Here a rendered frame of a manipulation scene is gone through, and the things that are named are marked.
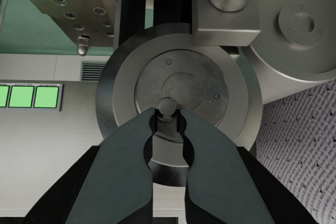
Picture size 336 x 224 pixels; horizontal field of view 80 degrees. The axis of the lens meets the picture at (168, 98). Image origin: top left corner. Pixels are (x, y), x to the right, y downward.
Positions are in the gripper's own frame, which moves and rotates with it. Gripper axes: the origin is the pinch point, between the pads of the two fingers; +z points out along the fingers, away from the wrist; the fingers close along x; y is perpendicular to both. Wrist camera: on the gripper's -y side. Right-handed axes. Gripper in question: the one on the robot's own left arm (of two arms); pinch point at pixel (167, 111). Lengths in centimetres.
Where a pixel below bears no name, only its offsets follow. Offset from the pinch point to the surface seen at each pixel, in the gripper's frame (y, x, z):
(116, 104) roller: 1.4, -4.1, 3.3
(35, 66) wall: 94, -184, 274
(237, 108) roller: 1.5, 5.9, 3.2
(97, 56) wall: 81, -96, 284
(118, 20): -4.3, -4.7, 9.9
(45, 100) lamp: 17.4, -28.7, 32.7
